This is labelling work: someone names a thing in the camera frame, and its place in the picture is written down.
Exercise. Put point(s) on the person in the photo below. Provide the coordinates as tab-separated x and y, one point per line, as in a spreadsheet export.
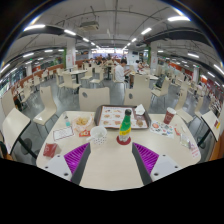
120	72

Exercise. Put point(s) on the colourful sticker sheet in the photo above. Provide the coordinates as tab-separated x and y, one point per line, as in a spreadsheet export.
162	129

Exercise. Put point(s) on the white polka dot mug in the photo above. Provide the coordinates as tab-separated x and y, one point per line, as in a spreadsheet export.
97	135

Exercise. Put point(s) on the ceiling strip lights group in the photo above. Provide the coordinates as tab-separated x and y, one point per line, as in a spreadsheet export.
178	18

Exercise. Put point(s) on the brown food tray paper liner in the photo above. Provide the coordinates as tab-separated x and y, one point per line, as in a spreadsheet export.
110	117

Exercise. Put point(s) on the far beige chairs group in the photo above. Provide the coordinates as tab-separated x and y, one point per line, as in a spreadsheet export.
70	80

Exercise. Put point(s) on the small red box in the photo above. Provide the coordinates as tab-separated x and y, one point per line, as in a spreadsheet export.
50	150

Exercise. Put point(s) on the ceiling air conditioner unit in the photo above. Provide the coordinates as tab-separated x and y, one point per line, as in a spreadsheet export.
89	26

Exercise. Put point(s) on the beige side table black leg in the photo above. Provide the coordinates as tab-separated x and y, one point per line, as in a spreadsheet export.
208	121
15	123

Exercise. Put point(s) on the small red sauce packet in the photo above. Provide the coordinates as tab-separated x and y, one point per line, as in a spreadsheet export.
177	130

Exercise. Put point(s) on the white leaflet red print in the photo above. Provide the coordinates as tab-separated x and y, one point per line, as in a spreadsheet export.
195	150

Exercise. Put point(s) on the orange printed food wrapper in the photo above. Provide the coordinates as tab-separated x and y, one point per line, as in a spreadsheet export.
82	121

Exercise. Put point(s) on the crumpled white napkin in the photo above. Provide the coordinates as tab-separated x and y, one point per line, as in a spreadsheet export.
140	110

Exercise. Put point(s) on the flat round red coaster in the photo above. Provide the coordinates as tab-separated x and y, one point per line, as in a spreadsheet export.
123	143

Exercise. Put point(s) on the red paper cup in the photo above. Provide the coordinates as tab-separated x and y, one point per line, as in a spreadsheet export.
169	116

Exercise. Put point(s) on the green drink bottle yellow label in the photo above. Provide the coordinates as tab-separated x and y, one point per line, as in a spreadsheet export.
125	128

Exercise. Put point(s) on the clear plastic packet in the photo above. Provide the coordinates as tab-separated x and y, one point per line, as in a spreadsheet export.
185	141

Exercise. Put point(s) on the white paper card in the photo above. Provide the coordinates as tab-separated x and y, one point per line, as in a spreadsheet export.
63	133

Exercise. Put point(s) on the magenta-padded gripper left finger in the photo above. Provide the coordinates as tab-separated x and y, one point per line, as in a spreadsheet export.
75	159

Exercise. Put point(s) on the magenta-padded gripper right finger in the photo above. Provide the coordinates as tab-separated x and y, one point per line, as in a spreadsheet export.
146	159

